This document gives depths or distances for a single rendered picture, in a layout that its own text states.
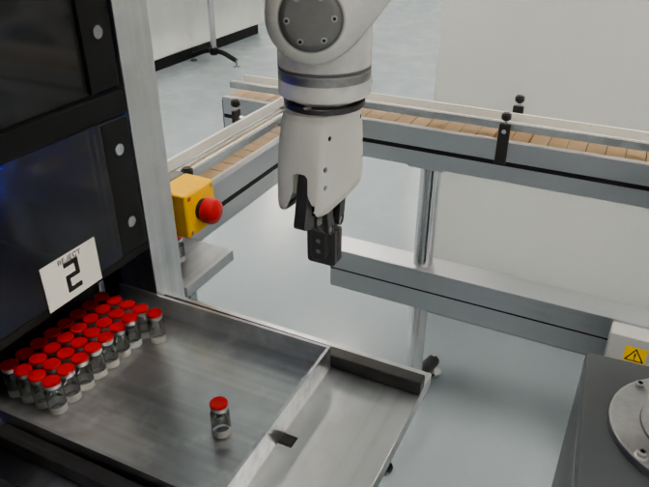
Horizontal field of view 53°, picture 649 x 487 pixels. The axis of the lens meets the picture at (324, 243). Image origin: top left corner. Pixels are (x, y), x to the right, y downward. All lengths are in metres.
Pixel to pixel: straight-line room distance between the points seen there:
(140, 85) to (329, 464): 0.51
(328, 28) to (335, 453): 0.46
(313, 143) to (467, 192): 1.66
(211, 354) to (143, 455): 0.18
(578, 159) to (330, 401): 0.83
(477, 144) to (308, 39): 1.02
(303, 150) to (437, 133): 0.93
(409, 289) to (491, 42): 0.78
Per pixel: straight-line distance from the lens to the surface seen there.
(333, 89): 0.56
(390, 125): 1.52
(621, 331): 1.60
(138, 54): 0.85
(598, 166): 1.44
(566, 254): 2.23
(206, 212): 0.97
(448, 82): 2.11
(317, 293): 2.55
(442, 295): 1.69
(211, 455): 0.76
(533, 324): 1.67
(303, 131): 0.57
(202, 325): 0.93
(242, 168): 1.29
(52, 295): 0.82
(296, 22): 0.48
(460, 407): 2.11
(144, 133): 0.88
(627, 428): 0.87
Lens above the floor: 1.44
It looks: 30 degrees down
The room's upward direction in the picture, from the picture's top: straight up
